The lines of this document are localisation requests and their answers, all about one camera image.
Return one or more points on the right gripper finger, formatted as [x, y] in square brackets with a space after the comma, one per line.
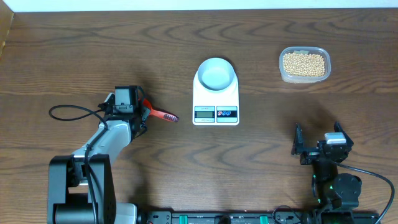
[297, 147]
[338, 129]

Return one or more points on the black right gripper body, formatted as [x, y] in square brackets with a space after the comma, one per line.
[309, 157]

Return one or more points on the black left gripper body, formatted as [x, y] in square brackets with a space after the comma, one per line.
[138, 112]

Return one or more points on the red plastic measuring scoop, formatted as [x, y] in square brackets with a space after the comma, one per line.
[150, 111]

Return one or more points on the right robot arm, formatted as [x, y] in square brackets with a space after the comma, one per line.
[337, 193]

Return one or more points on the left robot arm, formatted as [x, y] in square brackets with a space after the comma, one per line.
[80, 186]

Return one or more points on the white digital kitchen scale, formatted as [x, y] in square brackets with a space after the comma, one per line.
[215, 108]

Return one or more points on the pale grey round bowl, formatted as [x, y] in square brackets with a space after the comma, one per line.
[216, 74]

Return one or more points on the soybeans in container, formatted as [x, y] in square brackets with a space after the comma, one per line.
[304, 65]

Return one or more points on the clear plastic container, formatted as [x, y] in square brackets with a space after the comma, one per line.
[305, 50]

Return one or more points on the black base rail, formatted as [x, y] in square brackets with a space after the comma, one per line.
[280, 216]

